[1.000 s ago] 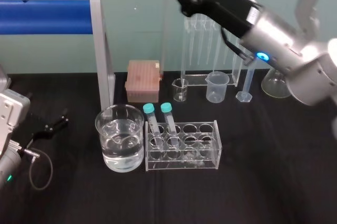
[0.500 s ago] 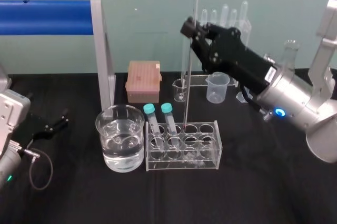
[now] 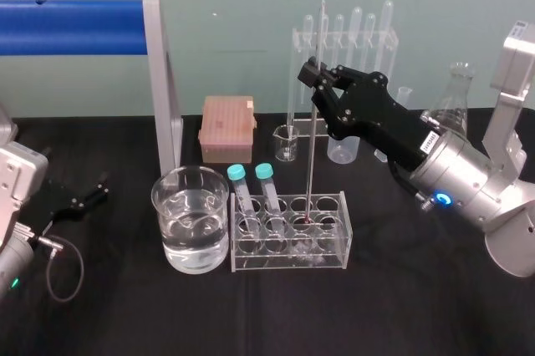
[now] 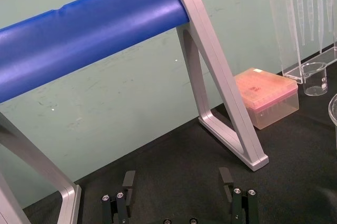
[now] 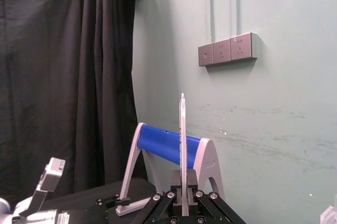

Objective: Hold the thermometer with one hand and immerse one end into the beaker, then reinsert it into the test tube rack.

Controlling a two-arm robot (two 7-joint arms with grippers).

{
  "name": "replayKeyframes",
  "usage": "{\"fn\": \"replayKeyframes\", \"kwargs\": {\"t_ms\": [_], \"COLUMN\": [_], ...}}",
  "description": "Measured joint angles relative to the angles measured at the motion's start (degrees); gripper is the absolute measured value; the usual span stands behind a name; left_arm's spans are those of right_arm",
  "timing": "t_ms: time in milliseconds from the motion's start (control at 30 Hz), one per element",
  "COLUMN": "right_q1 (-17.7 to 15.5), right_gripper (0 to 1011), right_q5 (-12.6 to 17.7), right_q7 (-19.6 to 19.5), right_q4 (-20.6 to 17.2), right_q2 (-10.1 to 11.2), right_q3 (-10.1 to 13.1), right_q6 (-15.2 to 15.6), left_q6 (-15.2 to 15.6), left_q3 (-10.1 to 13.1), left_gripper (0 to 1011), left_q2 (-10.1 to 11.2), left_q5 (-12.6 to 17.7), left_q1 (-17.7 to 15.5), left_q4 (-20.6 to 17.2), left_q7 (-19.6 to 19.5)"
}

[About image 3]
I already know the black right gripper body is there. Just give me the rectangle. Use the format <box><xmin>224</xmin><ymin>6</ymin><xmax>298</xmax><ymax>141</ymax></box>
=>
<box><xmin>336</xmin><ymin>64</ymin><xmax>441</xmax><ymax>172</ymax></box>

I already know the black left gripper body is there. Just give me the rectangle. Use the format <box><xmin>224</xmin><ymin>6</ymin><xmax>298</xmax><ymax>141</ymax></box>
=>
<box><xmin>19</xmin><ymin>180</ymin><xmax>88</xmax><ymax>232</ymax></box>

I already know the small empty glass beaker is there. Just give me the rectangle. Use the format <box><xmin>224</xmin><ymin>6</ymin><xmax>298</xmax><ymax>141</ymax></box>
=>
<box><xmin>273</xmin><ymin>125</ymin><xmax>299</xmax><ymax>163</ymax></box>

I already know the clear acrylic pipette rack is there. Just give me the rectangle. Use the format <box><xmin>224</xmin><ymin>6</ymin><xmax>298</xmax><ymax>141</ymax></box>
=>
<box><xmin>287</xmin><ymin>25</ymin><xmax>400</xmax><ymax>138</ymax></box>

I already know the large glass beaker with water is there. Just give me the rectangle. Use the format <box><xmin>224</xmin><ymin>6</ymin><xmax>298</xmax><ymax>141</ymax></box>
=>
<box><xmin>150</xmin><ymin>165</ymin><xmax>232</xmax><ymax>276</ymax></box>

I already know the clear tube with teal cap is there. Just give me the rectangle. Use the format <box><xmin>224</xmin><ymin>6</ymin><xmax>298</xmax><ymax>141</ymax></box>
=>
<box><xmin>254</xmin><ymin>162</ymin><xmax>286</xmax><ymax>236</ymax></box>
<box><xmin>226</xmin><ymin>163</ymin><xmax>263</xmax><ymax>235</ymax></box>

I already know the clear acrylic test tube rack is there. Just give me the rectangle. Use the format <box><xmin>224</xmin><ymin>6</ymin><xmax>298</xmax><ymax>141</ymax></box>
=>
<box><xmin>228</xmin><ymin>190</ymin><xmax>354</xmax><ymax>274</ymax></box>

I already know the blue foam tube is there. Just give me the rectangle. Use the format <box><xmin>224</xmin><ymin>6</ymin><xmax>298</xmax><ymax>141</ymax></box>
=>
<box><xmin>0</xmin><ymin>0</ymin><xmax>148</xmax><ymax>57</ymax></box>

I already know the translucent plastic measuring cup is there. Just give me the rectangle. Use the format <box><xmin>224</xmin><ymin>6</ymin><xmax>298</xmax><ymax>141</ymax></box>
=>
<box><xmin>326</xmin><ymin>129</ymin><xmax>361</xmax><ymax>165</ymax></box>

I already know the clear glass conical flask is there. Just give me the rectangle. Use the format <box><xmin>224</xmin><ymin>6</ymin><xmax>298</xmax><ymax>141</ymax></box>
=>
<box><xmin>419</xmin><ymin>62</ymin><xmax>478</xmax><ymax>140</ymax></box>

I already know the brown pipette tip box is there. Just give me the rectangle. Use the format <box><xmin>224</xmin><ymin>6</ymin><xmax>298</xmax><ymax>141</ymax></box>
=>
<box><xmin>196</xmin><ymin>94</ymin><xmax>257</xmax><ymax>165</ymax></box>

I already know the black table cloth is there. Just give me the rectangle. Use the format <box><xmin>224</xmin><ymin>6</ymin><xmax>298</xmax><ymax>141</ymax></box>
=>
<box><xmin>0</xmin><ymin>108</ymin><xmax>535</xmax><ymax>356</ymax></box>

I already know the thin dark left wrist cable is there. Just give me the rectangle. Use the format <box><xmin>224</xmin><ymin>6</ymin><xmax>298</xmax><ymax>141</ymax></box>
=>
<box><xmin>25</xmin><ymin>233</ymin><xmax>86</xmax><ymax>303</ymax></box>

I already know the thin dark wrist cable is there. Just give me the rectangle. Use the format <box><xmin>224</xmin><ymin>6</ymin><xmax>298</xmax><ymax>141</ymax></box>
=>
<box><xmin>25</xmin><ymin>233</ymin><xmax>86</xmax><ymax>303</ymax></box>
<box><xmin>387</xmin><ymin>158</ymin><xmax>436</xmax><ymax>216</ymax></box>

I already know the thin dark right wrist cable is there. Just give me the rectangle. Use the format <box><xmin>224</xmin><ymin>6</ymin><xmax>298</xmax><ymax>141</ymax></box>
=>
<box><xmin>387</xmin><ymin>158</ymin><xmax>436</xmax><ymax>216</ymax></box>

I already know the grey flat stand post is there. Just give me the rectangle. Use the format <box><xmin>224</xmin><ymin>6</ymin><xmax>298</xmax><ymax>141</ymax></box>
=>
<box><xmin>141</xmin><ymin>0</ymin><xmax>186</xmax><ymax>178</ymax></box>

